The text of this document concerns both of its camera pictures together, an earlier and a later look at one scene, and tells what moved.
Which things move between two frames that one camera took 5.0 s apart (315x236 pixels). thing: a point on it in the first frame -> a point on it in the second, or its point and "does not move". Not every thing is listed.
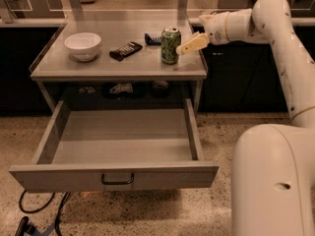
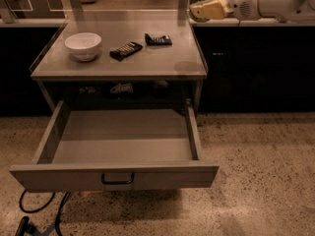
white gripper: (216, 29) -> (242, 1)
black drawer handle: (116, 182) does not move
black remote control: (125, 50) does not move
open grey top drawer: (117, 150) does not move
